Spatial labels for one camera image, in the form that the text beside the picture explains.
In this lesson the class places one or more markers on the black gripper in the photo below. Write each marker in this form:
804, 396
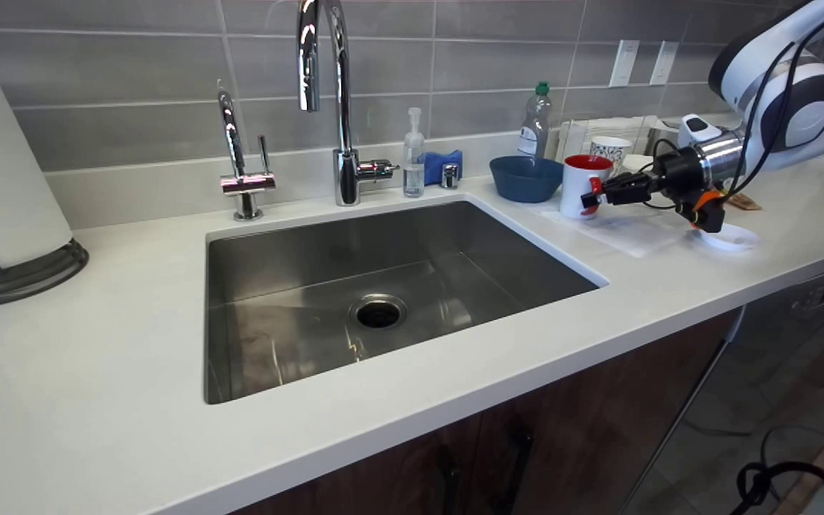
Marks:
684, 174

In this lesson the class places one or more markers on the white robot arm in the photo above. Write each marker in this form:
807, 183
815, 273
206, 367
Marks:
793, 95

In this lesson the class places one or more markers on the white bowl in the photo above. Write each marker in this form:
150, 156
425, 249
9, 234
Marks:
637, 161

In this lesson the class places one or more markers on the blue bowl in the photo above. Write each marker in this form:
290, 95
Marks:
524, 177

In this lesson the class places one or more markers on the white plastic container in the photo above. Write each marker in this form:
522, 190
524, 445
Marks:
572, 134

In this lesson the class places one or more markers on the clear bottle green cap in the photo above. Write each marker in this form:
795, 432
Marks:
532, 128

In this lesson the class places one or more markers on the brown paper packet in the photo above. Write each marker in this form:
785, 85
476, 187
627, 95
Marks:
744, 201

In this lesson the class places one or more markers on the blue sponge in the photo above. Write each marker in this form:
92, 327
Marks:
441, 166

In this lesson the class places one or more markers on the clear soap dispenser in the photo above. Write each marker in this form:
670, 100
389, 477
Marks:
413, 161

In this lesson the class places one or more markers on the dark dishwasher front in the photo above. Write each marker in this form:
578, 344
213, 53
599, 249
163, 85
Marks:
765, 400

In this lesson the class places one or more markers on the stainless steel sink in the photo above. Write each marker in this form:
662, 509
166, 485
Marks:
383, 294

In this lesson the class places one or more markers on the brown wooden cabinet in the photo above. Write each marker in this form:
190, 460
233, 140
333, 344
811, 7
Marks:
528, 446

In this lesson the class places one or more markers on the tall chrome faucet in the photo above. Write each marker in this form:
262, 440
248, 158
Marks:
343, 114

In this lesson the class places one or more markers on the small chrome tap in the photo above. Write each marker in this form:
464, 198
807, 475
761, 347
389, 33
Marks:
242, 166

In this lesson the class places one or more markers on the black towel roll holder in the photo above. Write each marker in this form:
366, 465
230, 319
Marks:
30, 276

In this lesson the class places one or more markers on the wrist camera orange connector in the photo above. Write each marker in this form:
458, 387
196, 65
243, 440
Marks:
711, 213

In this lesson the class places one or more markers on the white wall outlet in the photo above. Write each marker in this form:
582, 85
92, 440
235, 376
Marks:
665, 60
621, 60

